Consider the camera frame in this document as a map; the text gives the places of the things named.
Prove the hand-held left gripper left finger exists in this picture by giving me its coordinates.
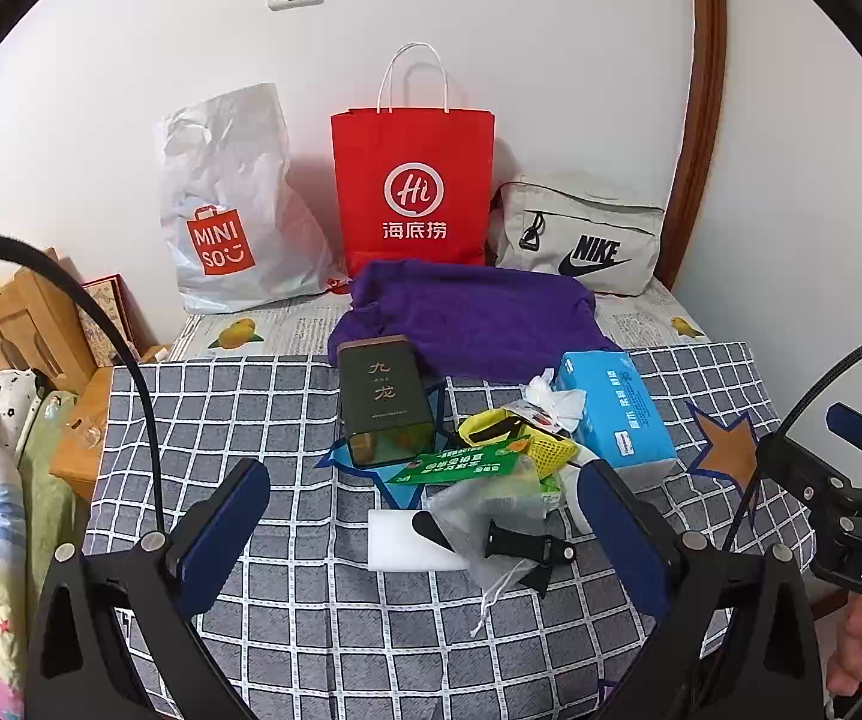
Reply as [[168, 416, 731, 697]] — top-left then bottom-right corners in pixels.
[[26, 457, 274, 720]]

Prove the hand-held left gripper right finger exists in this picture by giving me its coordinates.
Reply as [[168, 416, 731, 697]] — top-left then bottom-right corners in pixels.
[[576, 457, 831, 720]]

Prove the yellow mesh pouch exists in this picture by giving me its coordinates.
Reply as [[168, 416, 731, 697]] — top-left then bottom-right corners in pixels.
[[456, 405, 582, 482]]

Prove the small fruit print sachet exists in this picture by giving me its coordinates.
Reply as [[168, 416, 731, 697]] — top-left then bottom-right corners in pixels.
[[509, 399, 561, 430]]

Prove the white sponge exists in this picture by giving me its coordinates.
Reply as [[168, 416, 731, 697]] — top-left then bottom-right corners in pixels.
[[367, 508, 474, 572]]

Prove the green packet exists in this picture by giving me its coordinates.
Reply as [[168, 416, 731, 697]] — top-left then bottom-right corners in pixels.
[[387, 444, 535, 488]]

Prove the person's right hand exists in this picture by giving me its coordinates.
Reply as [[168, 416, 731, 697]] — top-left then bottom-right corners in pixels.
[[827, 598, 862, 700]]

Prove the grey checkered blanket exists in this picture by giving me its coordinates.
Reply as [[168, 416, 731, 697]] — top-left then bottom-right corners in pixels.
[[82, 341, 814, 720]]

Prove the blue tissue pack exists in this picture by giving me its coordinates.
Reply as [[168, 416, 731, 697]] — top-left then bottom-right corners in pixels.
[[551, 350, 679, 494]]

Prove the light wooden bedside table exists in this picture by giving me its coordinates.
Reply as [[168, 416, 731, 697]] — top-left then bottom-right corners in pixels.
[[48, 345, 173, 502]]

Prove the clear glass cup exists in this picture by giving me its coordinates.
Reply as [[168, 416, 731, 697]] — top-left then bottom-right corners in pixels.
[[63, 420, 106, 452]]

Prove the light green cloth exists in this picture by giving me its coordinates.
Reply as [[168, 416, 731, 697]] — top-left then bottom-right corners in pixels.
[[17, 388, 91, 563]]

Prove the dark green tea tin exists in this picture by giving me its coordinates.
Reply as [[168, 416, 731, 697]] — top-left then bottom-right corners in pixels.
[[336, 334, 437, 470]]

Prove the brown patterned box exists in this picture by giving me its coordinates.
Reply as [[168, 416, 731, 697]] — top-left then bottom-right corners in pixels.
[[78, 274, 141, 370]]

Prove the purple towel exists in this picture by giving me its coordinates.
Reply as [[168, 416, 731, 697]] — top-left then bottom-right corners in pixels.
[[326, 259, 624, 385]]

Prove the light wooden headboard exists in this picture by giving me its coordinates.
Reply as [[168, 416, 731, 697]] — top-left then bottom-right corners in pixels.
[[0, 247, 102, 391]]

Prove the grey waist bag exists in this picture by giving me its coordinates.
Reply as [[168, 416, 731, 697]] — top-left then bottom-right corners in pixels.
[[489, 171, 669, 298]]

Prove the white plastic shopping bag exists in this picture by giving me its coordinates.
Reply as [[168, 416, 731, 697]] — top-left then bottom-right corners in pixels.
[[153, 82, 347, 316]]

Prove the red paper bag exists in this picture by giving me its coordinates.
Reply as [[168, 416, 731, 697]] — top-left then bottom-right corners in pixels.
[[329, 43, 497, 280]]

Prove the black cable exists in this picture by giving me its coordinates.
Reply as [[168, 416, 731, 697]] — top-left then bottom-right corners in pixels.
[[723, 326, 862, 548], [0, 232, 162, 537]]

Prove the translucent drawstring pouch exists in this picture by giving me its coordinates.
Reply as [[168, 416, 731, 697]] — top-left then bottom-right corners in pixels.
[[427, 465, 552, 635]]

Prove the brown wooden frame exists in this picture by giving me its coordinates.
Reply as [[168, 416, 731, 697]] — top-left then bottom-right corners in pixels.
[[656, 0, 729, 290]]

